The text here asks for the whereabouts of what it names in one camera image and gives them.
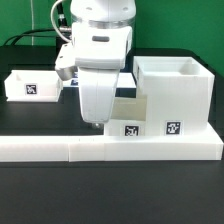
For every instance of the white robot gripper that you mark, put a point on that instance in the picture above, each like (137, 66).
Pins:
(97, 90)

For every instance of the white front drawer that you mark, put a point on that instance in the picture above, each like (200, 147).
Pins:
(128, 118)

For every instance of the white drawer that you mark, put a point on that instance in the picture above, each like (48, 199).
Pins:
(33, 86)
(128, 118)

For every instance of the white drawer cabinet box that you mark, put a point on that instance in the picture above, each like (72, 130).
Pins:
(178, 94)

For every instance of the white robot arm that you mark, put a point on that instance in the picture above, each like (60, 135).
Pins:
(101, 38)

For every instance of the white rear drawer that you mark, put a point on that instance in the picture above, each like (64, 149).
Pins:
(33, 86)

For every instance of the white marker sheet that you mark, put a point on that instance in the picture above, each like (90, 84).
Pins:
(125, 80)

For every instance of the white L-shaped fence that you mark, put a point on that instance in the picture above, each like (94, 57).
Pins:
(204, 146)

